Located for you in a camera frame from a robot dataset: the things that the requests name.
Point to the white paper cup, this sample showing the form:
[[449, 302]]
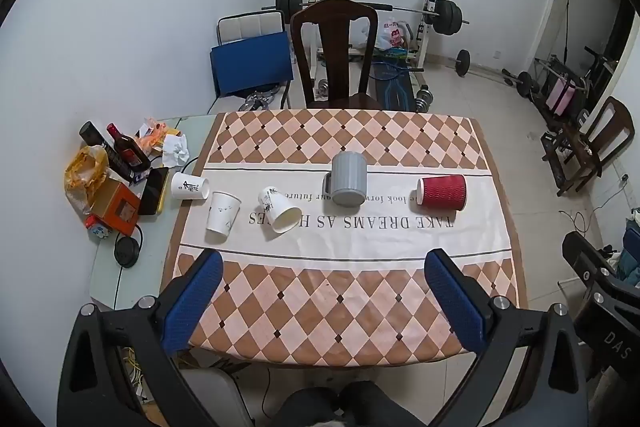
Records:
[[190, 187], [223, 217], [280, 211]]

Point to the black exercise machine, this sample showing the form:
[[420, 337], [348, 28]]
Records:
[[562, 72]]

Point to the chrome dumbbell pair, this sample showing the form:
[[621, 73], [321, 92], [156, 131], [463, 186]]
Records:
[[424, 98]]

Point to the person's legs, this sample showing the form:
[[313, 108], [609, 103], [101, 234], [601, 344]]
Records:
[[360, 404]]

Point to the orange white wrapper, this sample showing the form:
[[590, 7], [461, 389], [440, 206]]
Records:
[[149, 134]]

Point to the dark wooden chair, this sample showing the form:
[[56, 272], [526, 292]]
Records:
[[334, 47]]

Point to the grey chair seat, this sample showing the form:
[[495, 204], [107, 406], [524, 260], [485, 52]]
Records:
[[215, 394]]

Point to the small black barbell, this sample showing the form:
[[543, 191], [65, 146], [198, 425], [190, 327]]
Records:
[[463, 62]]

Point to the brown wooden chair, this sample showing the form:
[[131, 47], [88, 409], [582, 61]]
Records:
[[607, 127]]

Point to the white weight rack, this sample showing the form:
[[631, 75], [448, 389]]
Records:
[[431, 7]]

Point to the white red plastic bag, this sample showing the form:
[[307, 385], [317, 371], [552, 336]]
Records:
[[392, 34]]

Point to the white padded chair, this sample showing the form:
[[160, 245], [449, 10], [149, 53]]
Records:
[[247, 26]]

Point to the grey mug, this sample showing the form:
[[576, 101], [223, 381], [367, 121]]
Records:
[[348, 181]]

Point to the orange cardboard box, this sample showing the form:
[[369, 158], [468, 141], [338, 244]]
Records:
[[116, 207]]

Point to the blue folding board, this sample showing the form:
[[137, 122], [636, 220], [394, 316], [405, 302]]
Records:
[[250, 62]]

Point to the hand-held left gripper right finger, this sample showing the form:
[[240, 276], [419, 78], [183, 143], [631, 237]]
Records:
[[457, 303]]

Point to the orange plastic bag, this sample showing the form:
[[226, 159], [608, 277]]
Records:
[[85, 177]]

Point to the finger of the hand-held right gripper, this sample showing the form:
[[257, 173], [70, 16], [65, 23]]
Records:
[[585, 254]]

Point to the dark wine bottle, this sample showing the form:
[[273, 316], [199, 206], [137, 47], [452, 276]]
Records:
[[127, 149]]

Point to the black round puck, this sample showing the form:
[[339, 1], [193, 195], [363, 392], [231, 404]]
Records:
[[126, 251]]

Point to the teal cloth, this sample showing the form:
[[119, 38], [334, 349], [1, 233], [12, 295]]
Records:
[[631, 252]]

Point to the red ripple paper cup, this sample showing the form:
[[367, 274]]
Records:
[[444, 192]]

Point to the pink bag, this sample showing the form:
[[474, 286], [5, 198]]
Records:
[[561, 96]]

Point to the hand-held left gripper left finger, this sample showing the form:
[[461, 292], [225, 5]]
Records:
[[194, 303]]

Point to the black dumbbell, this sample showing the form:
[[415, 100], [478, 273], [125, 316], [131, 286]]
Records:
[[522, 83]]

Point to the checked printed tablecloth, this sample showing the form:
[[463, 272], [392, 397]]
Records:
[[350, 297]]

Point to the crumpled white tissue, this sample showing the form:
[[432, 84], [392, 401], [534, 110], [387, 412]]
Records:
[[176, 152]]

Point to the black bottle box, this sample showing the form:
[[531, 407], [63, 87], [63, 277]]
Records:
[[95, 138]]

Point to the black phone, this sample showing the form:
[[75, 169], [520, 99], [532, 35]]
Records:
[[152, 191]]

